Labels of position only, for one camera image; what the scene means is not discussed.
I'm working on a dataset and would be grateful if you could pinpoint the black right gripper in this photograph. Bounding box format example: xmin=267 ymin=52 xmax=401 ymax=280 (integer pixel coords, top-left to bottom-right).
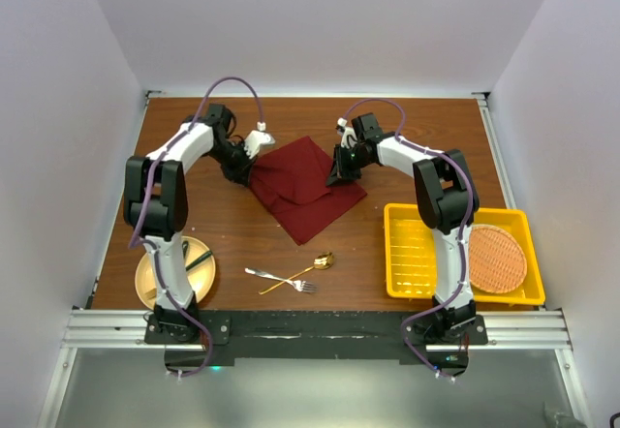
xmin=326 ymin=143 xmax=373 ymax=188

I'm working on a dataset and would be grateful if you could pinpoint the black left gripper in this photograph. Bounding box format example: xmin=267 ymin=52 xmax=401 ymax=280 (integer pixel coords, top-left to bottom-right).
xmin=205 ymin=140 xmax=259 ymax=187

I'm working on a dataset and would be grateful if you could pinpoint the dark red cloth napkin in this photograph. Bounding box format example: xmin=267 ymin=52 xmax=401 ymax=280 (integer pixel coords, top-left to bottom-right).
xmin=249 ymin=137 xmax=367 ymax=245

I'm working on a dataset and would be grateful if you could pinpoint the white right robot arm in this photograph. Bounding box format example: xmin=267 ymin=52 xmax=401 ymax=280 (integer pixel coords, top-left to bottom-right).
xmin=325 ymin=113 xmax=480 ymax=344

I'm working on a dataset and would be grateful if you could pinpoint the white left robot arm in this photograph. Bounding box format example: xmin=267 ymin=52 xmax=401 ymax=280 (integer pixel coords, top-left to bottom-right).
xmin=123 ymin=104 xmax=256 ymax=343

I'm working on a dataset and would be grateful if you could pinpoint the gold spoon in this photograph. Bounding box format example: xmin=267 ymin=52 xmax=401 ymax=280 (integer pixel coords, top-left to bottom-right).
xmin=259 ymin=252 xmax=335 ymax=295

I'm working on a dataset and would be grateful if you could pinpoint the yellow plastic tray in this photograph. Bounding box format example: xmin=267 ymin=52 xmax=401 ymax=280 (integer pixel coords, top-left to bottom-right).
xmin=384 ymin=203 xmax=546 ymax=306

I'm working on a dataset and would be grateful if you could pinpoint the silver fork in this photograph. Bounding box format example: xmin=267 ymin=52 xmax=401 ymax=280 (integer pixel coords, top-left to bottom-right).
xmin=244 ymin=267 xmax=318 ymax=295

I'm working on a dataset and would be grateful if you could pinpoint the cream round plate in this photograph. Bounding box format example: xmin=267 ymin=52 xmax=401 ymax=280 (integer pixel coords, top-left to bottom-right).
xmin=135 ymin=236 xmax=216 ymax=309

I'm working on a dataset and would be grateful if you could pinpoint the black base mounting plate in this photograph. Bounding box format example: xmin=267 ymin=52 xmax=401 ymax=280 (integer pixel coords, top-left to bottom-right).
xmin=144 ymin=310 xmax=489 ymax=375

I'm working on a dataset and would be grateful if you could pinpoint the orange woven round mat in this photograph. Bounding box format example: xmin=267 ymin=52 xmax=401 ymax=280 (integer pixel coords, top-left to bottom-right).
xmin=469 ymin=225 xmax=527 ymax=294

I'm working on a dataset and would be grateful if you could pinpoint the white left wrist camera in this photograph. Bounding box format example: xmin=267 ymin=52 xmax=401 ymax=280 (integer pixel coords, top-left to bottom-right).
xmin=243 ymin=121 xmax=275 ymax=159

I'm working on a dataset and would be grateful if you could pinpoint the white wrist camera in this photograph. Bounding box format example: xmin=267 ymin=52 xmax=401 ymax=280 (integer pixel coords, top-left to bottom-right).
xmin=336 ymin=117 xmax=357 ymax=149
xmin=243 ymin=121 xmax=275 ymax=159

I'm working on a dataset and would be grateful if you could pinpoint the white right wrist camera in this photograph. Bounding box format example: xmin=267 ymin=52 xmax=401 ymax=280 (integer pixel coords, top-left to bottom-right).
xmin=336 ymin=117 xmax=357 ymax=149

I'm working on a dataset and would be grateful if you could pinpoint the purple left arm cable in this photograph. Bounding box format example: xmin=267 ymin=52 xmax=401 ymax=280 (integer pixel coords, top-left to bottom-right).
xmin=128 ymin=76 xmax=267 ymax=383

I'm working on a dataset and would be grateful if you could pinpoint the aluminium right side rail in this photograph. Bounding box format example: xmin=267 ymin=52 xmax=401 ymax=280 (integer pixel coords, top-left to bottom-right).
xmin=472 ymin=93 xmax=517 ymax=209

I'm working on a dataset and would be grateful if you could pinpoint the aluminium rail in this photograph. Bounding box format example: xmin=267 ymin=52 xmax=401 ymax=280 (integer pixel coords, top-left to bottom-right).
xmin=472 ymin=93 xmax=517 ymax=209
xmin=61 ymin=310 xmax=573 ymax=351

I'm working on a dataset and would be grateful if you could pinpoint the aluminium front rail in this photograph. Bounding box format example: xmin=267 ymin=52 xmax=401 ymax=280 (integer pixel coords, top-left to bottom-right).
xmin=61 ymin=310 xmax=573 ymax=351

